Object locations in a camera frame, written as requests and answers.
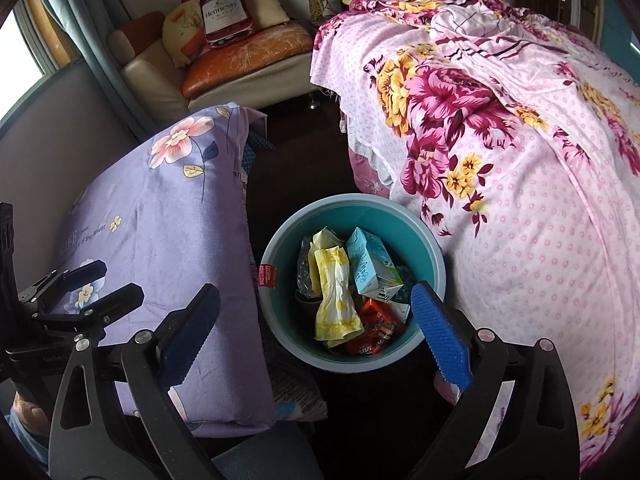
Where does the beige pillow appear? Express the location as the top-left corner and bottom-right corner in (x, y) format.
(245, 0), (291, 28)

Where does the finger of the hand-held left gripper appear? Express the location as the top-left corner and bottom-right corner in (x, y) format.
(37, 282), (146, 341)
(20, 258), (108, 311)

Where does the orange snack packet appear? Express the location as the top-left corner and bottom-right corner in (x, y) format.
(345, 297), (406, 357)

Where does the purple floral blanket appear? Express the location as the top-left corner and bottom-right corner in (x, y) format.
(50, 101), (278, 428)

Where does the red bottle-print bag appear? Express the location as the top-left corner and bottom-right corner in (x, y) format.
(199, 0), (249, 50)

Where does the yellow wrapper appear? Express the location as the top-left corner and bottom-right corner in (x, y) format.
(310, 227), (366, 343)

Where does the blue curtain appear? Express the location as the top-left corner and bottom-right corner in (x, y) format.
(35, 0), (151, 141)

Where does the cream leather sofa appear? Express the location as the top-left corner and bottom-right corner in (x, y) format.
(107, 0), (317, 116)

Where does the pink floral bedspread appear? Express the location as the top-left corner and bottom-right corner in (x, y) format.
(309, 0), (640, 480)

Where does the brown sofa headrest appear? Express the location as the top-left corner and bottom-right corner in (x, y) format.
(111, 12), (166, 51)

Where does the person's blue clothing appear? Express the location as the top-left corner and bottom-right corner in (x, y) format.
(210, 425), (326, 480)

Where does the person's left hand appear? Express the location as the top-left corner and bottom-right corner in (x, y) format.
(10, 392), (51, 433)

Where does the teal plastic bin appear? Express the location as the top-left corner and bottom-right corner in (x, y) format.
(258, 194), (447, 375)

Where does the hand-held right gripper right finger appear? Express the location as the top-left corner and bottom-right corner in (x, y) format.
(410, 281), (581, 480)

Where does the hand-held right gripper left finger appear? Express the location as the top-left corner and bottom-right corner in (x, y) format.
(47, 282), (222, 480)

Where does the orange seat cushion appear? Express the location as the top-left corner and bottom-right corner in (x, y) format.
(181, 25), (313, 100)

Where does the yellow cartoon pillow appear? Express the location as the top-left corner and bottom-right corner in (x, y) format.
(162, 2), (208, 68)

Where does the clear plastic bottle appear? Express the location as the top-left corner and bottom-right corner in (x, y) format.
(296, 237), (321, 301)

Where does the window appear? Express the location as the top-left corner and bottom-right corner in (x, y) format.
(0, 0), (56, 111)

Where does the light blue drink carton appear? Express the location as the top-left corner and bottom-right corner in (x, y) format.
(346, 226), (406, 301)

